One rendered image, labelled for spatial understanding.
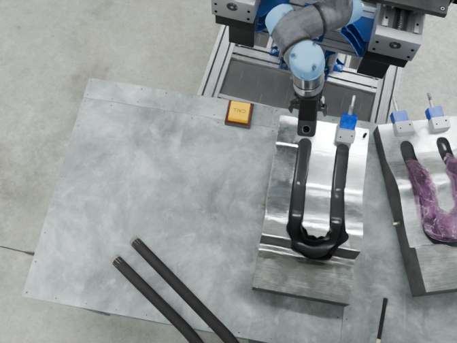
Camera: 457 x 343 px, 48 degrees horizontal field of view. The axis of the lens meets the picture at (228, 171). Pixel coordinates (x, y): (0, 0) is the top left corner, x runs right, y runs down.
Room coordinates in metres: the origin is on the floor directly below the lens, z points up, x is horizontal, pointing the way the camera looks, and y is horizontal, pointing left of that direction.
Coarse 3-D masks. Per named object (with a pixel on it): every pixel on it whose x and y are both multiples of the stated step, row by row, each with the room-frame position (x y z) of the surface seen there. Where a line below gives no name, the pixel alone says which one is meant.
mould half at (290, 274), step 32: (288, 128) 0.63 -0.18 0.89; (320, 128) 0.63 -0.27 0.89; (288, 160) 0.53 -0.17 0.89; (320, 160) 0.53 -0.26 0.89; (352, 160) 0.53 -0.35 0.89; (288, 192) 0.44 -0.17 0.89; (320, 192) 0.44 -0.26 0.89; (352, 192) 0.44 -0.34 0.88; (320, 224) 0.33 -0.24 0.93; (352, 224) 0.33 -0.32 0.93; (288, 256) 0.26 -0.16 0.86; (352, 256) 0.26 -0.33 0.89; (256, 288) 0.18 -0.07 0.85; (288, 288) 0.18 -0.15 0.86; (320, 288) 0.18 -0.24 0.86
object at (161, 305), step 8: (120, 264) 0.25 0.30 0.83; (128, 264) 0.26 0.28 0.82; (120, 272) 0.23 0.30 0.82; (128, 272) 0.23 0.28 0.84; (136, 272) 0.23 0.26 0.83; (136, 280) 0.21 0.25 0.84; (144, 280) 0.21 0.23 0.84; (136, 288) 0.19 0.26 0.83; (144, 288) 0.19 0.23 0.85; (144, 296) 0.17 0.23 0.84; (152, 296) 0.16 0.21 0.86; (152, 304) 0.14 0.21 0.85; (160, 304) 0.14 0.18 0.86; (168, 304) 0.14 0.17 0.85; (160, 312) 0.12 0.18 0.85; (168, 312) 0.12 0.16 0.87; (176, 312) 0.12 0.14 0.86; (168, 320) 0.10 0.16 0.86; (176, 320) 0.10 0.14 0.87; (184, 320) 0.10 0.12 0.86; (176, 328) 0.08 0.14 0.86
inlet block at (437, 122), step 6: (432, 102) 0.72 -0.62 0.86; (432, 108) 0.70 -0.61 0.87; (438, 108) 0.70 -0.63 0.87; (426, 114) 0.69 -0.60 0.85; (432, 114) 0.68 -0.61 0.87; (438, 114) 0.68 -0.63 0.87; (432, 120) 0.65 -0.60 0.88; (438, 120) 0.65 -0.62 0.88; (444, 120) 0.65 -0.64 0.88; (432, 126) 0.64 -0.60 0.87; (438, 126) 0.63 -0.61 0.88; (444, 126) 0.63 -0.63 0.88; (450, 126) 0.63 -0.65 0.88; (432, 132) 0.63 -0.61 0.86
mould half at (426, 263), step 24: (456, 120) 0.66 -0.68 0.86; (384, 144) 0.59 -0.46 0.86; (432, 144) 0.59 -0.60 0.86; (456, 144) 0.59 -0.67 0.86; (384, 168) 0.53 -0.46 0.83; (432, 168) 0.50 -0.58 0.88; (408, 192) 0.43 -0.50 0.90; (408, 216) 0.36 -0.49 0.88; (408, 240) 0.30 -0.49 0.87; (408, 264) 0.24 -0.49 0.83; (432, 264) 0.23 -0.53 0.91; (456, 264) 0.23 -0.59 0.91; (432, 288) 0.17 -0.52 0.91; (456, 288) 0.17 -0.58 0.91
